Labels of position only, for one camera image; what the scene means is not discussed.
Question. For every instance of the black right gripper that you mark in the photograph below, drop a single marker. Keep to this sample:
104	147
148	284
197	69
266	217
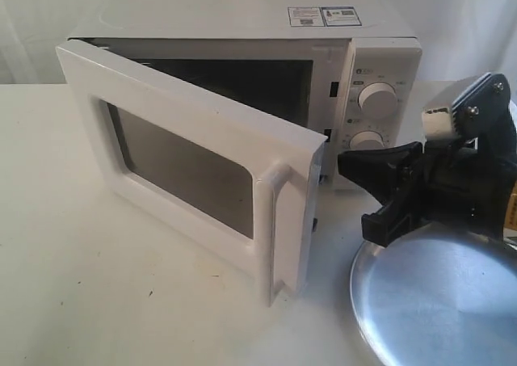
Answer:
463	188

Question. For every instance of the white microwave door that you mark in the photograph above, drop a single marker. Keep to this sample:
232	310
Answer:
219	149

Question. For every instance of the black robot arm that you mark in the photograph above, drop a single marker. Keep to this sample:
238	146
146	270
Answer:
485	123

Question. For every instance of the lower white microwave knob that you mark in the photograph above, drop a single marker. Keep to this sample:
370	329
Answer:
366	140

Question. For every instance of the white microwave knob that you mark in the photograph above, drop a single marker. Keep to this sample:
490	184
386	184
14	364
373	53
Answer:
366	140
378	100

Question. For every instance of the upper white microwave knob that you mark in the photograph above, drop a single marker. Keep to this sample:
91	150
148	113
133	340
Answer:
378	100

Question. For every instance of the white microwave oven body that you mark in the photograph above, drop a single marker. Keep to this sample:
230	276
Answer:
247	51

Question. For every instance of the round stainless steel plate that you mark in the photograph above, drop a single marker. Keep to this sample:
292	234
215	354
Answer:
437	297

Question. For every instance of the blue label sticker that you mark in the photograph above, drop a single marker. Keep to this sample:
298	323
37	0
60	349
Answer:
340	16

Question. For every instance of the white label sticker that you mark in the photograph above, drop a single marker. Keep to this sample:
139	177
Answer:
305	16

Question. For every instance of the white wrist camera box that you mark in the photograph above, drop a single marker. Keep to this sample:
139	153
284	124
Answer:
438	114

